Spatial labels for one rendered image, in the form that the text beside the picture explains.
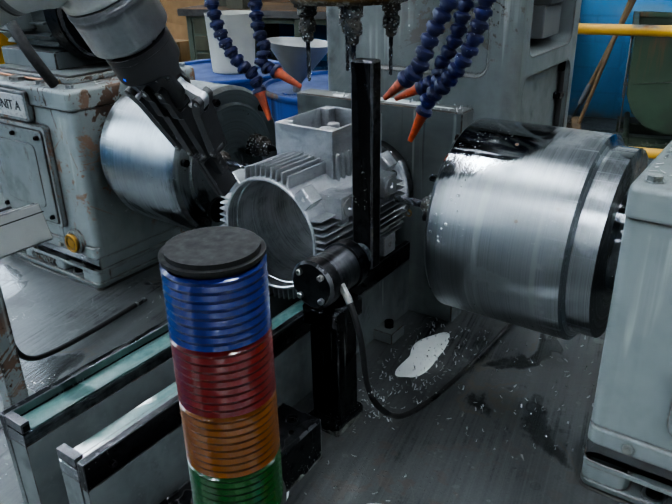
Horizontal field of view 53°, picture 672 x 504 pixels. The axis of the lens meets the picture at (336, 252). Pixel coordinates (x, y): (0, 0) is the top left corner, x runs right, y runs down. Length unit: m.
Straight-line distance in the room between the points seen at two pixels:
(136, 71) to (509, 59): 0.57
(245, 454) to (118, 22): 0.47
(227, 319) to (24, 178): 1.02
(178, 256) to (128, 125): 0.78
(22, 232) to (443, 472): 0.59
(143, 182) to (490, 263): 0.59
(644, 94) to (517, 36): 3.89
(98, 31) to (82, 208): 0.57
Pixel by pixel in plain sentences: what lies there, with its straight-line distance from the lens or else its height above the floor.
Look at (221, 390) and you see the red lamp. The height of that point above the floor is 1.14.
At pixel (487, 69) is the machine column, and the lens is 1.10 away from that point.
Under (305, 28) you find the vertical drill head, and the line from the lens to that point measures 0.97.
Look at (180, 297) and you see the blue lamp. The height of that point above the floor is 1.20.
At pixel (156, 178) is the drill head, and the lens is 1.10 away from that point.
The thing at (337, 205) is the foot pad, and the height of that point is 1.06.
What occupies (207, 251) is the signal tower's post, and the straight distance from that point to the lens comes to 0.38.
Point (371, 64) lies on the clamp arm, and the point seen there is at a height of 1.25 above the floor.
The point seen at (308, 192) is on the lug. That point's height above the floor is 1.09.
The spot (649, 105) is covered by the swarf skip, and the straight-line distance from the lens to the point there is 4.96.
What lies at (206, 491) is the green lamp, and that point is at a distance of 0.45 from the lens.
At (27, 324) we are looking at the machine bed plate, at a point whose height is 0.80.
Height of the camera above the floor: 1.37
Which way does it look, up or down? 25 degrees down
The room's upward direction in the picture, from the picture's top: 1 degrees counter-clockwise
